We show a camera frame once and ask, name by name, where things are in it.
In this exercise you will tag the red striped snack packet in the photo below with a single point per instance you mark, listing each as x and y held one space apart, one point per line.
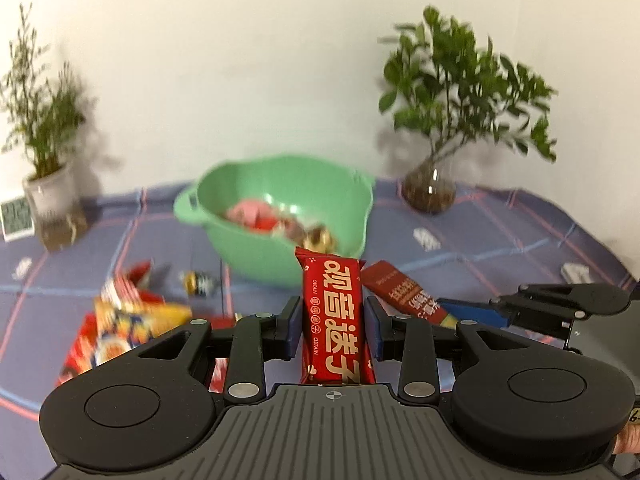
125 287

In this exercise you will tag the thin plant in white pot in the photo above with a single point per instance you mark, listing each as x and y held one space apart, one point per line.
47 190

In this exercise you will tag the leafy plant in glass vase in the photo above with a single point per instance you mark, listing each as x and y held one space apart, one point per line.
429 192

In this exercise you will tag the dark red and gold bar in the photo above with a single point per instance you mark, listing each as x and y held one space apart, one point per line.
400 287

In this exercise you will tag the yellow snack packet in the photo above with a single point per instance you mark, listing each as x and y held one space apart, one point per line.
135 325

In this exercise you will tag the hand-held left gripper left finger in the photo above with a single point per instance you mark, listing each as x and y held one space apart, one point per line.
287 332

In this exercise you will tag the red candy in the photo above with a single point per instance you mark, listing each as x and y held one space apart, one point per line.
262 225

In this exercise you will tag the gold and black candy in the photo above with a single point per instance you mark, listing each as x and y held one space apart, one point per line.
199 282

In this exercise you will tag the red bar packet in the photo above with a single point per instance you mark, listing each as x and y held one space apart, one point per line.
332 300

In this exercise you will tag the blue plaid tablecloth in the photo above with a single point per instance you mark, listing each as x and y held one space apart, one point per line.
500 240

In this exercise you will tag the green plastic bowl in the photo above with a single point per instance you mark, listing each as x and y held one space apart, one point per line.
235 252

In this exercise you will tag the pink snack packet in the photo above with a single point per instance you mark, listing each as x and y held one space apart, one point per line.
245 210

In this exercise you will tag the white plastic pack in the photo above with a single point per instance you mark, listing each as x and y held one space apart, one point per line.
576 272

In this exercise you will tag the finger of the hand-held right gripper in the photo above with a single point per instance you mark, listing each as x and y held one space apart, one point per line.
470 311

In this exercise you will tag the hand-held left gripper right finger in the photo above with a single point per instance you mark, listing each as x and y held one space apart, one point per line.
374 332

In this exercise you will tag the person's right hand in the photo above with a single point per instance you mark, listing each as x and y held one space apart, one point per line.
631 440

